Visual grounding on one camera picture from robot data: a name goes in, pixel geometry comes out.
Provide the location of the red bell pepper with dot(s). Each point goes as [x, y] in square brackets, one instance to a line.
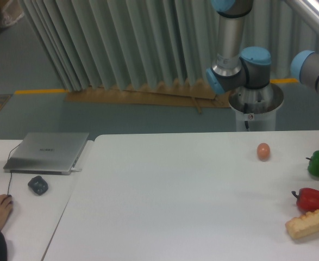
[307, 199]

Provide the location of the yellow bread block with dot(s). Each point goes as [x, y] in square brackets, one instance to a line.
[303, 226]

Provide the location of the grey pleated curtain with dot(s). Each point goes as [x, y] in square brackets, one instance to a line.
[122, 43]

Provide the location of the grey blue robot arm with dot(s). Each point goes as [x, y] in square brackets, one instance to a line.
[247, 71]

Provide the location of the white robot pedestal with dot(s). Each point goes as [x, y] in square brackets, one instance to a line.
[256, 110]

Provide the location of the brown cardboard sheet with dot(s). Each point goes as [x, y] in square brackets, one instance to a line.
[198, 95]

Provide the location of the black small device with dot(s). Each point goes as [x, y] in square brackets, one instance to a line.
[38, 185]

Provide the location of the brown egg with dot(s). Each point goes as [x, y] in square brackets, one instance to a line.
[263, 151]

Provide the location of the silver laptop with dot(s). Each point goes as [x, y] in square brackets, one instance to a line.
[47, 153]

